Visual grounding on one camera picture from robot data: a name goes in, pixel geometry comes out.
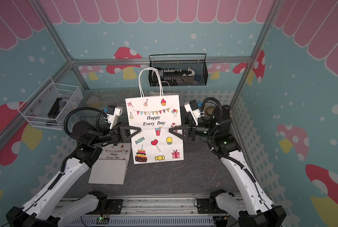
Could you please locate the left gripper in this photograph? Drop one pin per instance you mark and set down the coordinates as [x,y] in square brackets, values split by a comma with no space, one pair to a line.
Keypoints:
[121,134]

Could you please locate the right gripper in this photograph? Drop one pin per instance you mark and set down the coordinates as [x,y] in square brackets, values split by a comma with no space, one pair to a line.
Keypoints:
[190,131]

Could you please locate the paper bag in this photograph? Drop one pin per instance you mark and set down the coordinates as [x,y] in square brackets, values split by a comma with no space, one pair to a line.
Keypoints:
[155,115]
[111,166]
[166,89]

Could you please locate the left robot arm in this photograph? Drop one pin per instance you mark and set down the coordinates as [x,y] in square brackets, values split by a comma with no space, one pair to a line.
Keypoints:
[90,141]

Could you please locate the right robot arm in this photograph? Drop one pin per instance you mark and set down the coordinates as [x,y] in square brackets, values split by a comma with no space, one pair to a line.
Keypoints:
[212,121]

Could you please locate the roll of brown tape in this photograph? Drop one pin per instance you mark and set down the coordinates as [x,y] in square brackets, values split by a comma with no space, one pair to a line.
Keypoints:
[209,110]

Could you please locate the clear plastic storage box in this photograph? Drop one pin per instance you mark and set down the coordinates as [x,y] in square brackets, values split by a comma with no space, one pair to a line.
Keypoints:
[102,98]

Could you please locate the black white device in basket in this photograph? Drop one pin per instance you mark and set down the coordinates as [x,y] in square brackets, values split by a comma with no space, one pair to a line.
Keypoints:
[178,76]

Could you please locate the black item in white basket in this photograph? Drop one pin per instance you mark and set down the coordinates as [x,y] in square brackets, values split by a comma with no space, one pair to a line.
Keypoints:
[54,111]

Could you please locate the green circuit board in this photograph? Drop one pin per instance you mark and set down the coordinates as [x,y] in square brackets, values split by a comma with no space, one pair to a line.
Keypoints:
[102,220]

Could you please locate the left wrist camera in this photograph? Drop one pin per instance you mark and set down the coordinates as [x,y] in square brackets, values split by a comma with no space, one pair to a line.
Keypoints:
[112,114]

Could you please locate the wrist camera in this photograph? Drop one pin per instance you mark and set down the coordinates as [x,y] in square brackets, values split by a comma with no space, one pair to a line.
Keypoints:
[112,114]
[193,108]

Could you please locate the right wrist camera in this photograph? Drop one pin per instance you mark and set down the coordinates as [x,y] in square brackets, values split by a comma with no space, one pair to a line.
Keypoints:
[193,108]

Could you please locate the black wire mesh basket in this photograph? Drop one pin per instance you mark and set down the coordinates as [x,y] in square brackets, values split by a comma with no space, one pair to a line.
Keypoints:
[182,61]

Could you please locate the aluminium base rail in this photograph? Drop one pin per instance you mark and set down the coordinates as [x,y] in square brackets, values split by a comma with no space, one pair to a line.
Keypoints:
[160,208]

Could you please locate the white wire mesh basket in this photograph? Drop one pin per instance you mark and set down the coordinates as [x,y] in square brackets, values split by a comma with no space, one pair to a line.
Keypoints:
[49,105]

